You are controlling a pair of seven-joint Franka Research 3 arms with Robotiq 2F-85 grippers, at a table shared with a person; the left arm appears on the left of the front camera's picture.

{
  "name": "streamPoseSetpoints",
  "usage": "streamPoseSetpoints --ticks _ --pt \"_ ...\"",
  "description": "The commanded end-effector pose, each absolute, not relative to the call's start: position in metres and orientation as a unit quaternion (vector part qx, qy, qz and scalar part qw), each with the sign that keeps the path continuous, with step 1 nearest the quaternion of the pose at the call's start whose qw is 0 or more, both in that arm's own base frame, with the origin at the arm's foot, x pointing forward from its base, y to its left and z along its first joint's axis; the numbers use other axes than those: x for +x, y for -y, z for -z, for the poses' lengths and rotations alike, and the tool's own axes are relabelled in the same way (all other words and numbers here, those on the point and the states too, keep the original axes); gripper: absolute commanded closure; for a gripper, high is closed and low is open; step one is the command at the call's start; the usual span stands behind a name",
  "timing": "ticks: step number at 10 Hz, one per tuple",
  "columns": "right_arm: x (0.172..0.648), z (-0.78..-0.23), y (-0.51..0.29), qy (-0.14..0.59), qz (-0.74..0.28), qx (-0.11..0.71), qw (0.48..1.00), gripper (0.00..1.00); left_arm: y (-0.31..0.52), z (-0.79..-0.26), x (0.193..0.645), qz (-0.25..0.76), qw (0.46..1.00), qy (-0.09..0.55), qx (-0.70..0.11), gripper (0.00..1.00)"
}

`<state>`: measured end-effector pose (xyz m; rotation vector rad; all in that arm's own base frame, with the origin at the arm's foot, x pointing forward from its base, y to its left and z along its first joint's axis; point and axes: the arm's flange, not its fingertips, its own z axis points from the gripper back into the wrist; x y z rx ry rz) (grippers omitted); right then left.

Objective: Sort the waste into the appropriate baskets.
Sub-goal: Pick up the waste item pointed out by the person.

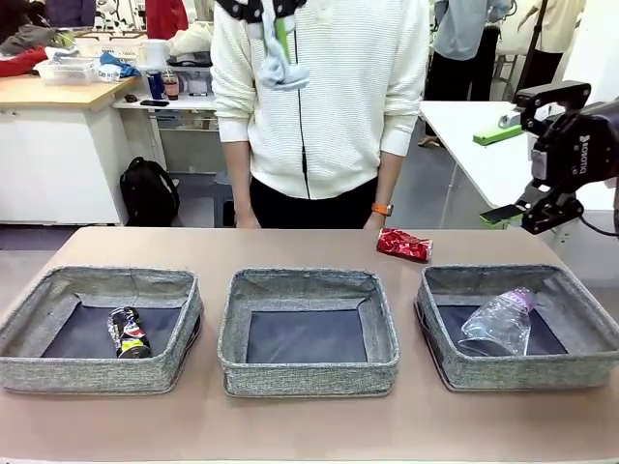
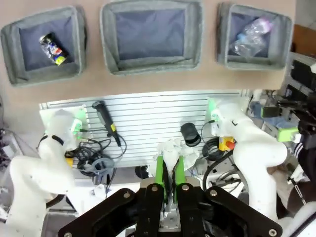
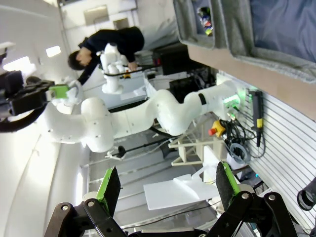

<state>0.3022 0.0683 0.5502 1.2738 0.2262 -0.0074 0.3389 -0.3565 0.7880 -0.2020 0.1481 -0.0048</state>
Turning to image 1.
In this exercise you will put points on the person in white sweater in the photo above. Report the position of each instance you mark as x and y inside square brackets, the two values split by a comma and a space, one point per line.
[338, 111]

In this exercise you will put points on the white plastic bag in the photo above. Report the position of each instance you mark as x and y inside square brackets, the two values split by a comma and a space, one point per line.
[191, 41]

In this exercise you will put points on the black phone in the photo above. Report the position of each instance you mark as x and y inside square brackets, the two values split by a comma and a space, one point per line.
[155, 103]

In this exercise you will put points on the white cylindrical container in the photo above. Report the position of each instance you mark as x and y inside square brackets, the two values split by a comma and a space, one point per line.
[156, 53]

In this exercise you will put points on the person's left forearm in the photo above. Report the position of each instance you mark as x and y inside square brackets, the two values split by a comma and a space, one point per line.
[389, 179]

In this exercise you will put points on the black tripod pole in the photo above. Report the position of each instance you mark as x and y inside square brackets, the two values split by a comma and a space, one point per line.
[534, 48]

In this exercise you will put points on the person in cream jacket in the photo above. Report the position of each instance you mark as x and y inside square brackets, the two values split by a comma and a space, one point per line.
[561, 29]

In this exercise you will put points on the person in red top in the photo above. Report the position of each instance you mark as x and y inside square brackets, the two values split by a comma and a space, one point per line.
[164, 19]

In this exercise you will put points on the person in purple top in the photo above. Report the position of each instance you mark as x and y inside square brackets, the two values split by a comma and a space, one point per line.
[72, 12]

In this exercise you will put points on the clear plastic cup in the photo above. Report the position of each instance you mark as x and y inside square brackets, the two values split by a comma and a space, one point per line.
[498, 324]

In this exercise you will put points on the blue bottle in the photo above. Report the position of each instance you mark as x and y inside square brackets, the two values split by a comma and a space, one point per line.
[156, 87]

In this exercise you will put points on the person's right forearm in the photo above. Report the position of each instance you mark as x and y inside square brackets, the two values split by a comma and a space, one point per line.
[242, 183]

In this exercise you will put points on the crushed red drink can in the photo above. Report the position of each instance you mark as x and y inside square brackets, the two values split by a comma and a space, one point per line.
[403, 245]

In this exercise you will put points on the white desk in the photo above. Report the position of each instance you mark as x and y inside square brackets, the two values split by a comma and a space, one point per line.
[184, 104]

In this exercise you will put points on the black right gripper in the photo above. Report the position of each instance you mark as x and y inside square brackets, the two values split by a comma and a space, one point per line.
[585, 150]

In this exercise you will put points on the red cloth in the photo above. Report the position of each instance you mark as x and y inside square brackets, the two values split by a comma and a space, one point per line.
[19, 63]

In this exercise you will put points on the cola bottle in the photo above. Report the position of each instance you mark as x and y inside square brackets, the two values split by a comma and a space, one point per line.
[171, 89]

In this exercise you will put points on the dark grey cloth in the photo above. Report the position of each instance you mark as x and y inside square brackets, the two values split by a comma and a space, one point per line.
[29, 38]

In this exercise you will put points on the person in light blue shirt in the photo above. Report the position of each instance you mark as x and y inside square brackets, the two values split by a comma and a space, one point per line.
[459, 38]

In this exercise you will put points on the clear plastic water bottle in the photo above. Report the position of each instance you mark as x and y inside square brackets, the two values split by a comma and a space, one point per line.
[524, 297]

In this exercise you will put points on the black backpack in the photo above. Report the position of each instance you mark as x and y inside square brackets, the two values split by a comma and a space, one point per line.
[147, 193]

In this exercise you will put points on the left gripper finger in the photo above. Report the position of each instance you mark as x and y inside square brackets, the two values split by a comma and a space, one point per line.
[285, 34]
[242, 8]

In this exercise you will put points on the white counter with wooden top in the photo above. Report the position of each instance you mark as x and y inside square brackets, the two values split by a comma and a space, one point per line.
[48, 159]

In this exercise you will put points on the grey fabric basket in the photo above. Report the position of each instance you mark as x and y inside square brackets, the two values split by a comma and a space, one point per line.
[309, 377]
[97, 374]
[522, 369]

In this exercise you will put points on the blue cloth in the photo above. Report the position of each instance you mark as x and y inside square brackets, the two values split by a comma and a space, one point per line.
[123, 67]

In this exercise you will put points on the crushed dark Pepsi can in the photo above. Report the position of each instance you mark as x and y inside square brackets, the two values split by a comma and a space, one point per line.
[128, 333]

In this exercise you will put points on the white plastic crate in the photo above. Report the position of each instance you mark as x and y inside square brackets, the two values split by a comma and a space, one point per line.
[67, 72]

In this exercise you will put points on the white box with brown rim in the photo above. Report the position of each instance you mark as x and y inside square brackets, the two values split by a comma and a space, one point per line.
[116, 48]

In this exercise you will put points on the white table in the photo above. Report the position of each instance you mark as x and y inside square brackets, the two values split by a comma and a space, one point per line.
[483, 169]

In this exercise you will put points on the person's left hand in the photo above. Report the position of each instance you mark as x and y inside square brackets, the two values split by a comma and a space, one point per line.
[374, 222]

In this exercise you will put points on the orange wristwatch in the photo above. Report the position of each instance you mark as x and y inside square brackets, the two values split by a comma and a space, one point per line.
[382, 209]

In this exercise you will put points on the person's right hand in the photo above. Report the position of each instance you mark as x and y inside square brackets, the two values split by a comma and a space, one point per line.
[249, 222]

